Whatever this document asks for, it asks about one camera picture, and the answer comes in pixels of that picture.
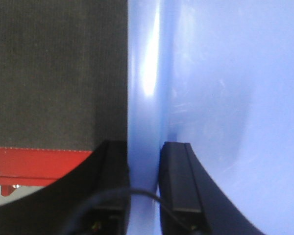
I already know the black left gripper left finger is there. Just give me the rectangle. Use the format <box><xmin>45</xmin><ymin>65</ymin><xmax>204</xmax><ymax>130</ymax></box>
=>
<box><xmin>0</xmin><ymin>141</ymin><xmax>130</xmax><ymax>235</ymax></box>

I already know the red table edge frame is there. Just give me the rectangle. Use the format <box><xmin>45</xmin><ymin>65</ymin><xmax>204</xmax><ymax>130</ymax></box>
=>
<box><xmin>0</xmin><ymin>147</ymin><xmax>92</xmax><ymax>197</ymax></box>

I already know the blue plastic tray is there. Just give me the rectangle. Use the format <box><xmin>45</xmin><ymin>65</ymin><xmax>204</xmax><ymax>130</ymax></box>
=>
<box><xmin>128</xmin><ymin>0</ymin><xmax>294</xmax><ymax>235</ymax></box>

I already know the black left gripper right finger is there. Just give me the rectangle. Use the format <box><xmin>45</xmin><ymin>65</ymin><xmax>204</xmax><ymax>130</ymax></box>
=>
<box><xmin>158</xmin><ymin>142</ymin><xmax>262</xmax><ymax>235</ymax></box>

